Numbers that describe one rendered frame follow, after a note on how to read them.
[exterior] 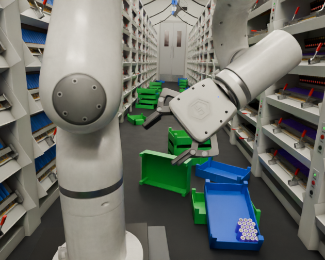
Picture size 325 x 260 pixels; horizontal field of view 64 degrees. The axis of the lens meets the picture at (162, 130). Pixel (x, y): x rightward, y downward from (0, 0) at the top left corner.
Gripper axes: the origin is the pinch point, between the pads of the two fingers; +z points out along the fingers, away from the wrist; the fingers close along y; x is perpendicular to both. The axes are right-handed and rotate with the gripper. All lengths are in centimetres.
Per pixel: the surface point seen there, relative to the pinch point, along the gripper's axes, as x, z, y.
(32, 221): 60, 64, -19
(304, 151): 73, -49, 28
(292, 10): 88, -105, -33
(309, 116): 63, -57, 17
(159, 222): 77, 23, 14
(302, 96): 80, -70, 8
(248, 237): 62, -5, 39
